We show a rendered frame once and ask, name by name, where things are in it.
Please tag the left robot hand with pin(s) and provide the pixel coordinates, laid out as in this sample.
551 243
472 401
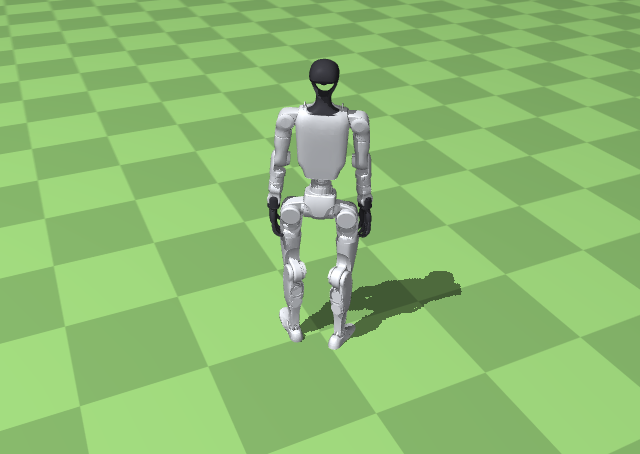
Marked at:
273 206

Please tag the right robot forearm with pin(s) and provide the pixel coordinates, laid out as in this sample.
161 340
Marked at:
363 184

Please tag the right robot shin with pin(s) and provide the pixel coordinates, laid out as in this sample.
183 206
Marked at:
340 301

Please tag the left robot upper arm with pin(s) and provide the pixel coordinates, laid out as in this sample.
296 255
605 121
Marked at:
285 122

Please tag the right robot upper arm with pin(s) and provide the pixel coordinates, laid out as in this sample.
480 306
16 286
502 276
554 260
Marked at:
359 124

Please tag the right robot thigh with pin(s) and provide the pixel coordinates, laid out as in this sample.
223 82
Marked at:
346 218

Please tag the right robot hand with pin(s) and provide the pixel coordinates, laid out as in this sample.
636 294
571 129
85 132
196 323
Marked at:
365 218

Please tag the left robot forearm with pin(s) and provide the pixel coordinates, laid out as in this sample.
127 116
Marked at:
276 180

